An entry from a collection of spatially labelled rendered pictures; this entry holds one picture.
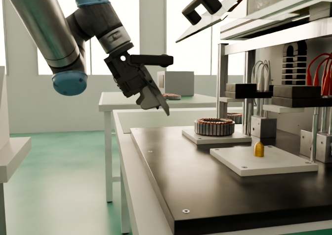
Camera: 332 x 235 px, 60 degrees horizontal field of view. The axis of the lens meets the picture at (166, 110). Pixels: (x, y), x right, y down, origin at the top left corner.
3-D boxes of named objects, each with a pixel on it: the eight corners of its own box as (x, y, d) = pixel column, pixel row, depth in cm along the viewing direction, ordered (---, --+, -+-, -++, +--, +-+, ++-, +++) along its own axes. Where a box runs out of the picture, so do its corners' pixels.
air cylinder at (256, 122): (259, 137, 80) (260, 118, 79) (246, 133, 87) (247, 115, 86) (276, 137, 81) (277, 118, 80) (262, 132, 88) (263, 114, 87)
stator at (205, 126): (201, 137, 74) (201, 123, 74) (189, 130, 85) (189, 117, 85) (241, 136, 76) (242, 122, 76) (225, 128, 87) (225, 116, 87)
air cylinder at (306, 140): (324, 163, 56) (326, 135, 55) (299, 153, 63) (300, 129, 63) (346, 161, 57) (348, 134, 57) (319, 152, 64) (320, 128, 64)
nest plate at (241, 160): (240, 176, 49) (241, 169, 48) (209, 153, 63) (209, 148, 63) (318, 171, 52) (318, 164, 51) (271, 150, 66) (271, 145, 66)
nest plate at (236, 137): (196, 144, 72) (196, 139, 72) (181, 133, 87) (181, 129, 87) (251, 141, 75) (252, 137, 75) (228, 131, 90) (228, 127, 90)
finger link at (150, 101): (152, 125, 70) (134, 97, 73) (173, 112, 70) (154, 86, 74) (149, 120, 67) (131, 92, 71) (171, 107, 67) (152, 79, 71)
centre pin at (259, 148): (256, 157, 56) (257, 143, 56) (251, 154, 58) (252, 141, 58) (266, 156, 56) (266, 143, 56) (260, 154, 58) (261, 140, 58)
